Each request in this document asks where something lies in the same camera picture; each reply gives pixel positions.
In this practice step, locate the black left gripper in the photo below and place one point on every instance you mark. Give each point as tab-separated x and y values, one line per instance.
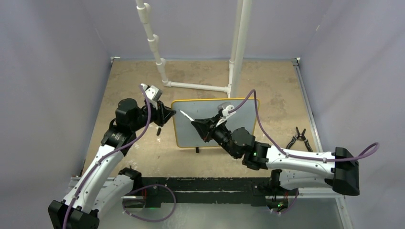
163	114

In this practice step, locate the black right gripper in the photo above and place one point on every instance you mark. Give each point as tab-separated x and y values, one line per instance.
207	128

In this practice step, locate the white whiteboard marker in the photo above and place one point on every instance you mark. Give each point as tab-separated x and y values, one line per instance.
186	115

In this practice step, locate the yellow framed whiteboard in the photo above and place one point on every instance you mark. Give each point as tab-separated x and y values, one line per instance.
195	114

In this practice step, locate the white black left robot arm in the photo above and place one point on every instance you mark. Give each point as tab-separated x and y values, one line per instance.
91	198

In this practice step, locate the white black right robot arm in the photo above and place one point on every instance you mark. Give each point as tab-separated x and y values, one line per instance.
337	169

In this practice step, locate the black pliers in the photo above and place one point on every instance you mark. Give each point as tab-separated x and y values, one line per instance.
300	136

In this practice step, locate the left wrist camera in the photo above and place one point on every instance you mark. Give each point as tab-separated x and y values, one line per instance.
153	94

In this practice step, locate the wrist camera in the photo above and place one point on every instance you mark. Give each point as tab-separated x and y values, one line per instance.
225	111
153	94

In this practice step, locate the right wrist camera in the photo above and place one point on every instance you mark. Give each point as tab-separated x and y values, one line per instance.
225	111

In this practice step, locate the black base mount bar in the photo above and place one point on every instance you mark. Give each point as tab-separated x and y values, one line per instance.
255	191

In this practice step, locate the aluminium table edge rail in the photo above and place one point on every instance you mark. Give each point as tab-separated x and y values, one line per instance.
339	200

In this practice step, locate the white PVC pipe frame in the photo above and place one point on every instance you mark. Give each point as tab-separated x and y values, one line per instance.
215	29

